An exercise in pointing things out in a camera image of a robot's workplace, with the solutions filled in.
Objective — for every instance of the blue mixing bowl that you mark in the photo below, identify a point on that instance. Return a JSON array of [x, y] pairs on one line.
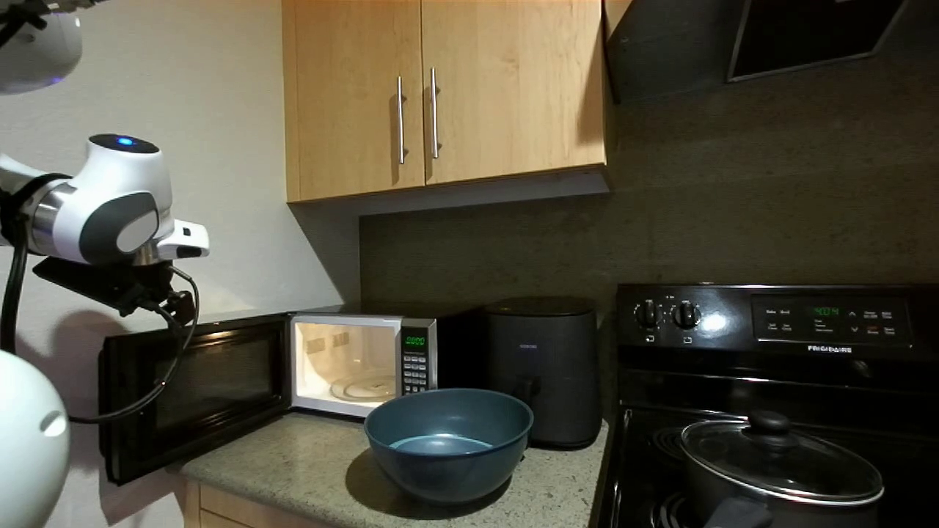
[[451, 448]]

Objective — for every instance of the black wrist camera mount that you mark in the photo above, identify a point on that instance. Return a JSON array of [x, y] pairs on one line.
[[109, 285]]

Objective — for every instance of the black range hood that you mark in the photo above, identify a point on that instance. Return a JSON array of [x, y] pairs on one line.
[[669, 49]]

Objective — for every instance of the black electric stove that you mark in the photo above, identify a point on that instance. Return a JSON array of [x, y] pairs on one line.
[[854, 365]]

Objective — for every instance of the black microwave door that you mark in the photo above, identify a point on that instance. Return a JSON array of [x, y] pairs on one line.
[[219, 385]]

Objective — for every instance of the pot with glass lid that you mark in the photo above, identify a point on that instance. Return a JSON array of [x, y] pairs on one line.
[[760, 473]]

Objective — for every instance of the black air fryer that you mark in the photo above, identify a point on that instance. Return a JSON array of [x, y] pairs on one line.
[[544, 351]]

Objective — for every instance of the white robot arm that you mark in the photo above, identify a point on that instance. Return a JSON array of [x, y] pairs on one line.
[[103, 233]]

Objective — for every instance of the wooden upper cabinet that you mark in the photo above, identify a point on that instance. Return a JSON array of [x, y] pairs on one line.
[[434, 104]]

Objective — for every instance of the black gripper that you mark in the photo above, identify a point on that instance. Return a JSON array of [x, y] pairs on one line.
[[164, 292]]

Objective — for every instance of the stainless steel microwave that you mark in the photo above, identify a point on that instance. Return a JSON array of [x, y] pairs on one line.
[[348, 365]]

